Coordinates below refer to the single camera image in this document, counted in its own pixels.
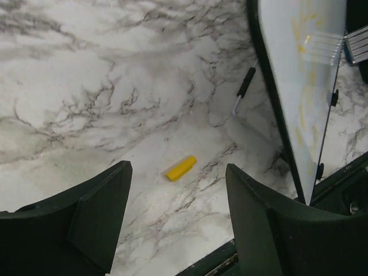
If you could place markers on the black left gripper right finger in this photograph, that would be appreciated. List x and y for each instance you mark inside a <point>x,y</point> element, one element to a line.
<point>276,235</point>

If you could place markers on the black plastic toolbox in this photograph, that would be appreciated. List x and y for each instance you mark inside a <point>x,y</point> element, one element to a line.
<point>356,35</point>

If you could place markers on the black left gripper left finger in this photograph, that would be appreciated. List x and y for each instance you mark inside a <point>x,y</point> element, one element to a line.
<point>74,232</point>

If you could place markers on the white whiteboard with black frame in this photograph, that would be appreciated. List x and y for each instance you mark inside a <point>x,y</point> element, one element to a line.
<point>298,46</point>

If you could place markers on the yellow marker cap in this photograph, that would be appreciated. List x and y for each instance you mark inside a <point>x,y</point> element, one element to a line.
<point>181,168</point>

